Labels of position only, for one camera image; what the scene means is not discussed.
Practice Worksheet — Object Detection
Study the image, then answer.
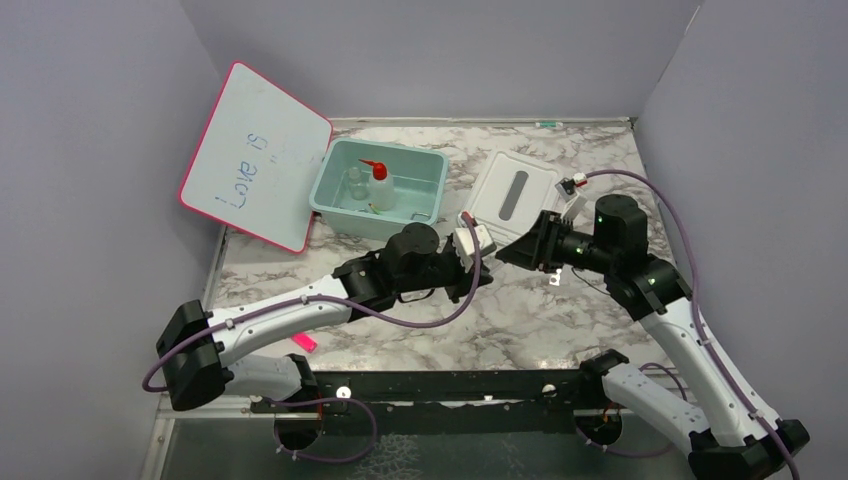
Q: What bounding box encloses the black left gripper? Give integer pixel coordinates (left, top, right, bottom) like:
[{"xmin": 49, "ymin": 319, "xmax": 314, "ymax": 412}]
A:
[{"xmin": 396, "ymin": 242, "xmax": 493, "ymax": 304}]

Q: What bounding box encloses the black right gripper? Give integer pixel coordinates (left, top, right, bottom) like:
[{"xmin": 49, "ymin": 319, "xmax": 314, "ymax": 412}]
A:
[{"xmin": 497, "ymin": 208, "xmax": 618, "ymax": 274}]

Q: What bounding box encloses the clear plastic test tube rack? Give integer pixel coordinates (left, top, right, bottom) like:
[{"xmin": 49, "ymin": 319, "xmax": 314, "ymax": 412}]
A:
[{"xmin": 548, "ymin": 269, "xmax": 562, "ymax": 287}]

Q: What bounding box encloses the white plastic bin lid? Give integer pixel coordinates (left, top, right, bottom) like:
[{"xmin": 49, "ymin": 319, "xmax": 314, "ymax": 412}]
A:
[{"xmin": 460, "ymin": 150, "xmax": 565, "ymax": 247}]

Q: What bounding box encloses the white squeeze bottle red nozzle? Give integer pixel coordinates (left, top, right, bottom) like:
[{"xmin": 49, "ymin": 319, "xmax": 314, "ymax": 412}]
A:
[{"xmin": 360, "ymin": 159, "xmax": 397, "ymax": 210}]

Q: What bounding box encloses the small clear glass jar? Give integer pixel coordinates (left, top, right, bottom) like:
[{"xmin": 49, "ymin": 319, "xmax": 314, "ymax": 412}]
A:
[{"xmin": 346, "ymin": 167, "xmax": 369, "ymax": 201}]

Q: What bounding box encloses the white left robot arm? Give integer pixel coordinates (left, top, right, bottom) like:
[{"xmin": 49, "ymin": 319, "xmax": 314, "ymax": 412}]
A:
[{"xmin": 142, "ymin": 219, "xmax": 496, "ymax": 411}]

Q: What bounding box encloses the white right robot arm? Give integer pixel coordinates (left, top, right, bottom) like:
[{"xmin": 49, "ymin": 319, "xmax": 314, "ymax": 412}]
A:
[{"xmin": 496, "ymin": 194, "xmax": 810, "ymax": 479}]

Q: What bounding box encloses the teal plastic bin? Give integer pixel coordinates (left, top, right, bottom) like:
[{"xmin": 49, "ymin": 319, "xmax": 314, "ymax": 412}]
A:
[{"xmin": 309, "ymin": 137, "xmax": 449, "ymax": 240}]

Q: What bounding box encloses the pink highlighter marker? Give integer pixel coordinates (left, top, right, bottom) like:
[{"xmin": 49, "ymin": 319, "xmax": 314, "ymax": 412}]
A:
[{"xmin": 291, "ymin": 333, "xmax": 317, "ymax": 353}]

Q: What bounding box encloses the pink framed whiteboard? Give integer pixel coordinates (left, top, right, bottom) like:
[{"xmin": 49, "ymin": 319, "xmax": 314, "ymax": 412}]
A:
[{"xmin": 178, "ymin": 62, "xmax": 333, "ymax": 253}]

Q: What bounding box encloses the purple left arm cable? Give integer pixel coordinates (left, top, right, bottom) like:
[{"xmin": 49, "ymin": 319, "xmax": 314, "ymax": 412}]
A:
[{"xmin": 141, "ymin": 211, "xmax": 483, "ymax": 464}]

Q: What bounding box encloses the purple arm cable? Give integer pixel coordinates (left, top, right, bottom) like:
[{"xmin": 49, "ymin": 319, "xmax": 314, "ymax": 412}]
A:
[
  {"xmin": 574, "ymin": 169, "xmax": 803, "ymax": 480},
  {"xmin": 141, "ymin": 211, "xmax": 483, "ymax": 464}
]

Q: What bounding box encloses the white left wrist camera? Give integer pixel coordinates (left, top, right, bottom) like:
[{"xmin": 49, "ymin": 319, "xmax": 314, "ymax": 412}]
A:
[{"xmin": 453, "ymin": 223, "xmax": 498, "ymax": 274}]

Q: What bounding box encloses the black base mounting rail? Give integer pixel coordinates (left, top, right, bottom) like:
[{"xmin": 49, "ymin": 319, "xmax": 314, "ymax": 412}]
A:
[{"xmin": 182, "ymin": 354, "xmax": 644, "ymax": 439}]

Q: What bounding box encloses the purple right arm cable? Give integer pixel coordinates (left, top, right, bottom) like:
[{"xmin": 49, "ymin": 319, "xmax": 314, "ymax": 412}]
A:
[{"xmin": 574, "ymin": 169, "xmax": 803, "ymax": 480}]

